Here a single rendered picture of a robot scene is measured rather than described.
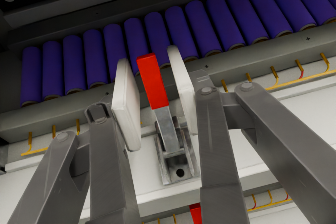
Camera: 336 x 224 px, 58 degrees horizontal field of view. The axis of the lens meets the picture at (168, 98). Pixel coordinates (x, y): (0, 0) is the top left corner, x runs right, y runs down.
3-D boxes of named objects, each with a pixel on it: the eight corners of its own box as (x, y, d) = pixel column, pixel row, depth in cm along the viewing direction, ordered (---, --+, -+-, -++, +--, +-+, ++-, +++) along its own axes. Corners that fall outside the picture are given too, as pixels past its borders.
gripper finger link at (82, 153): (124, 164, 15) (65, 180, 15) (126, 112, 19) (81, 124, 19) (114, 140, 14) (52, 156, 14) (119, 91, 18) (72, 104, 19)
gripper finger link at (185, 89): (178, 90, 15) (193, 86, 15) (165, 46, 21) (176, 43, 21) (191, 137, 16) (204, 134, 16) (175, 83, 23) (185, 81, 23)
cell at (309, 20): (284, -11, 30) (315, 36, 26) (266, -6, 30) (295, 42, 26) (287, -27, 28) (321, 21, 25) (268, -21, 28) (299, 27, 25)
